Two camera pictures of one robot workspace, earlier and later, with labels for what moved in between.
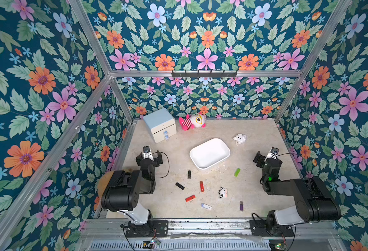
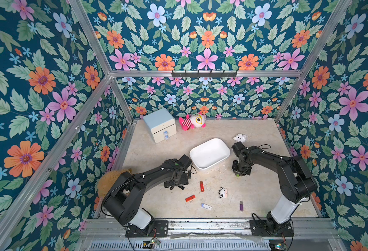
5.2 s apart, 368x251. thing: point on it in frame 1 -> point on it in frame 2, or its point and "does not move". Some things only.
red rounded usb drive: (202, 186) does not move
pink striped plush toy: (194, 120) does not move
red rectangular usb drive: (190, 198) does not move
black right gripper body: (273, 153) -> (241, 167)
